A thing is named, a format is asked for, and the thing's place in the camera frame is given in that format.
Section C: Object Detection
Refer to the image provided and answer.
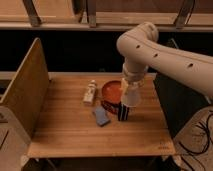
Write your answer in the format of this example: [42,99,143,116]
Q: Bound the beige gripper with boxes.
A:
[121,64,148,88]

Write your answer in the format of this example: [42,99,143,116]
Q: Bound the translucent white ceramic cup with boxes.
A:
[121,84,140,107]

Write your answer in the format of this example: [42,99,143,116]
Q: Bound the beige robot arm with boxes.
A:
[116,22,213,99]

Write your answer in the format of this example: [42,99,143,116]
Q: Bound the black white striped cup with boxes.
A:
[117,103,130,121]

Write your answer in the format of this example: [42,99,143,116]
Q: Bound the orange bowl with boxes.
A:
[101,80,122,105]

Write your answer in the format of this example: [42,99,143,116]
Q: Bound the small white bottle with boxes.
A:
[83,80,97,105]

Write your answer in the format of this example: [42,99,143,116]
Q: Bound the right dark side panel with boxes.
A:
[154,72,210,138]

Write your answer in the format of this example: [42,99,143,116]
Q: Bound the left wooden side panel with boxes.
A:
[0,38,49,143]

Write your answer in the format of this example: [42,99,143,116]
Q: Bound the black cables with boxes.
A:
[178,111,213,171]

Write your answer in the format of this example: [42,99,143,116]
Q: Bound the wooden back shelf frame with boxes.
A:
[0,0,213,32]

